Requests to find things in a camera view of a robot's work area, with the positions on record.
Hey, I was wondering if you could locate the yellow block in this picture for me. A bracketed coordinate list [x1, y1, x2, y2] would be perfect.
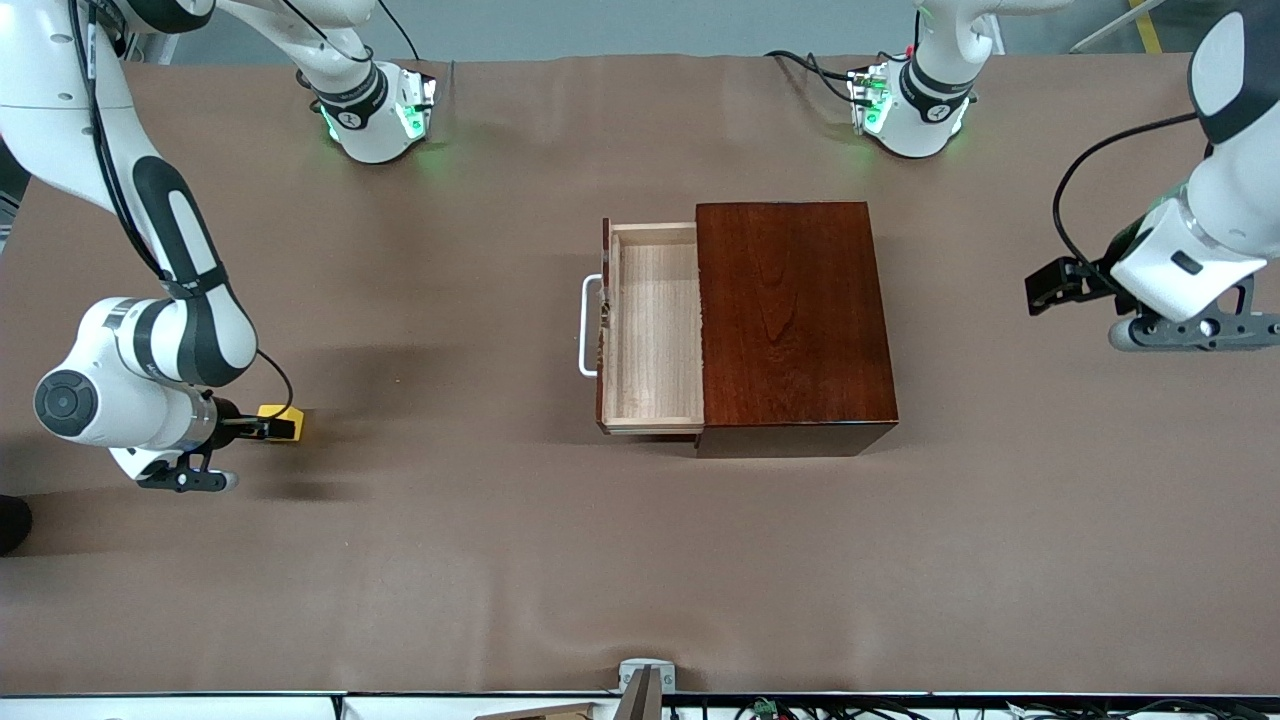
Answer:
[257, 404, 307, 443]

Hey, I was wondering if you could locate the wooden drawer with white handle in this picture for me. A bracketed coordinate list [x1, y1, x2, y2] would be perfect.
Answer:
[578, 218, 707, 438]

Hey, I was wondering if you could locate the brown table cover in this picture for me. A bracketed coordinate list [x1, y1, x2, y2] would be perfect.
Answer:
[0, 52, 1280, 698]

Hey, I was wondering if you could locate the black round object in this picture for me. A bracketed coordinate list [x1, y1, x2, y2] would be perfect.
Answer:
[0, 494, 34, 557]

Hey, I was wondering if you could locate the dark wooden cabinet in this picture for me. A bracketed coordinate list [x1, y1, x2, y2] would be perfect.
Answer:
[694, 201, 900, 459]

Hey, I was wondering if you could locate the grey metal clamp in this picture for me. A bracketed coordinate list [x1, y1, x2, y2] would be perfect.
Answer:
[617, 658, 677, 720]

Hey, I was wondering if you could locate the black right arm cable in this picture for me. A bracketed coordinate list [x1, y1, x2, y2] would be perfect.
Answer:
[70, 0, 297, 413]

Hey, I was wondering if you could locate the aluminium frame profile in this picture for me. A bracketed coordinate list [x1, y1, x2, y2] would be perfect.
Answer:
[1070, 0, 1201, 56]

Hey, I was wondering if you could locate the black base cable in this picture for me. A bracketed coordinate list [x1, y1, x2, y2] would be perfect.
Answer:
[765, 48, 863, 106]

